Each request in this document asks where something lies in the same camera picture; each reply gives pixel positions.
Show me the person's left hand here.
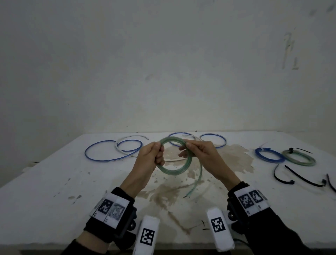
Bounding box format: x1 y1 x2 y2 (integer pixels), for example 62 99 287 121
131 142 166 185

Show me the person's right hand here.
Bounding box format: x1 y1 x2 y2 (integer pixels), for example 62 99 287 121
178 140 236 186

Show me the green cable coil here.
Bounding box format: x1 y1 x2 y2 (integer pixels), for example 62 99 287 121
282 149 316 167
157 137 203 198

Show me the person's left forearm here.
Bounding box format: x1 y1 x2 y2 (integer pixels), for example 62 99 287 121
62 173 149 255

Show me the person's right forearm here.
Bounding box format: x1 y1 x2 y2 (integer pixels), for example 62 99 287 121
218 173 315 255

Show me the black zip tie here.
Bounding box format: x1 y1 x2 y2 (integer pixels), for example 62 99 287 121
326 173 336 194
288 147 313 154
285 165 327 188
273 164 295 185

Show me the loose blue cable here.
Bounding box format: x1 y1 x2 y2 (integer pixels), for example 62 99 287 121
168 132 227 149
84 139 144 162

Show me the black left wrist mount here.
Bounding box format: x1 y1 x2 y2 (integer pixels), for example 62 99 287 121
83 187 138 250

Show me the black wrist mount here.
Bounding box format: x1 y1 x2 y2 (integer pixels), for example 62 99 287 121
227 181 271 234
83 187 138 250

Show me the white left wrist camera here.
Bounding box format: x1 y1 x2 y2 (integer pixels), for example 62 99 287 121
132 215 161 255

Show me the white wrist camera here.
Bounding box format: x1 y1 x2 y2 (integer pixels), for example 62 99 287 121
132 215 161 255
206 207 236 253

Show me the tied blue cable coil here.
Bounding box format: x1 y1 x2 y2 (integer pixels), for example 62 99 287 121
254 147 286 164

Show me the black right wrist mount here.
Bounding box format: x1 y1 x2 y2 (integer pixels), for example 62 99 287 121
227 181 271 234

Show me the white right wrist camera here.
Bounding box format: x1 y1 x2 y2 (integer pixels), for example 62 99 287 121
206 207 236 253

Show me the tied green cable coil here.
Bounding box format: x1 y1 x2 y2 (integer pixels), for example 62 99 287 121
282 149 316 167

